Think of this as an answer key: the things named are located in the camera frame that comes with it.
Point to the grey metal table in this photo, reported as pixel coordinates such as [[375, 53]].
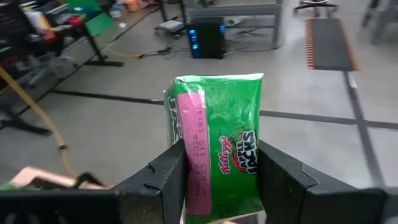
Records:
[[236, 11]]

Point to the office chair base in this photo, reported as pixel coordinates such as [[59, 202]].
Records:
[[315, 4]]

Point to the grey flat device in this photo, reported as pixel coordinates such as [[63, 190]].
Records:
[[169, 26]]

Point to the clear plastic container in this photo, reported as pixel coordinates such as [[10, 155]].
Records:
[[116, 12]]

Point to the black table leg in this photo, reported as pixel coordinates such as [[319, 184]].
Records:
[[98, 53]]

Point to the green Apple Jacks cereal box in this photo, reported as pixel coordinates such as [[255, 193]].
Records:
[[230, 118]]

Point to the black hazard-striped floor mat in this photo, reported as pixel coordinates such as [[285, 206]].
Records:
[[329, 43]]

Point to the white paper roll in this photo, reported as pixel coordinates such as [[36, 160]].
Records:
[[35, 20]]

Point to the black computer tower blue lights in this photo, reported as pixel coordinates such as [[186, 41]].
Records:
[[206, 39]]

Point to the black power strip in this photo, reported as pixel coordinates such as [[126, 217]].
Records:
[[164, 50]]

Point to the red clamp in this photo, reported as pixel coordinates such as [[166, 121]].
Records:
[[75, 20]]

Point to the green cutting mat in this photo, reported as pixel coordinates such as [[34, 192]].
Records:
[[99, 25]]

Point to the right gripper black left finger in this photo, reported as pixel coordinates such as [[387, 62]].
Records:
[[155, 202]]

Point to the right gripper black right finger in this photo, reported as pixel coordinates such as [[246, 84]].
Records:
[[289, 193]]

